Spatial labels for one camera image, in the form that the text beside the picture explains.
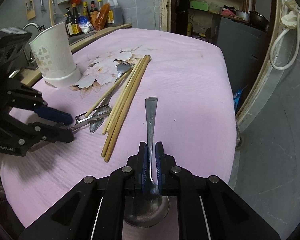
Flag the steel fork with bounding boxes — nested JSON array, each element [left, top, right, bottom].
[[89, 63, 134, 133]]

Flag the thin bamboo chopstick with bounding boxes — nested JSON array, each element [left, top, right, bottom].
[[84, 64, 135, 118]]

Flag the white plastic utensil holder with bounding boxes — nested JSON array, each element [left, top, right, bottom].
[[30, 22, 81, 88]]

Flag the pink floral table cloth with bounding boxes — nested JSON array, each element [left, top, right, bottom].
[[0, 28, 236, 226]]

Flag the thick bamboo chopstick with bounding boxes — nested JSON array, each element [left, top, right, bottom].
[[103, 55, 151, 163]]

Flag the large oil jug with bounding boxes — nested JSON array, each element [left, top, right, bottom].
[[107, 0, 123, 27]]

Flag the hanging steel strainer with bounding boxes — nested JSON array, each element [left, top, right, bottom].
[[49, 0, 64, 26]]

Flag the white hose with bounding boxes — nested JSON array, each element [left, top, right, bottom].
[[269, 12, 300, 71]]

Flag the white blue salt bag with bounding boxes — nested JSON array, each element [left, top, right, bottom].
[[78, 16, 94, 34]]

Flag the large steel spoon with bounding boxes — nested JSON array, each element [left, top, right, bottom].
[[124, 96, 170, 228]]

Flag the yellow-label sauce bottle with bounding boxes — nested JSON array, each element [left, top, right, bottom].
[[82, 2, 90, 21]]

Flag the steel sink faucet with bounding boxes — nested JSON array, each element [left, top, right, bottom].
[[23, 22, 40, 31]]

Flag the dark soy sauce bottle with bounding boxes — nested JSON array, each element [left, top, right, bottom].
[[71, 3, 82, 35]]

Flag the white rubber gloves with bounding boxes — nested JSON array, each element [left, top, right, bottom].
[[281, 0, 300, 30]]

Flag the green box on shelf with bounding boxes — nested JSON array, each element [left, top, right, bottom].
[[190, 0, 208, 11]]

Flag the hanging steel peeler tool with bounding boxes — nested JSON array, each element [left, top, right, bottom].
[[40, 0, 46, 14]]

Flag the black cooking pot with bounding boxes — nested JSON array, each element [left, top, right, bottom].
[[249, 11, 269, 30]]

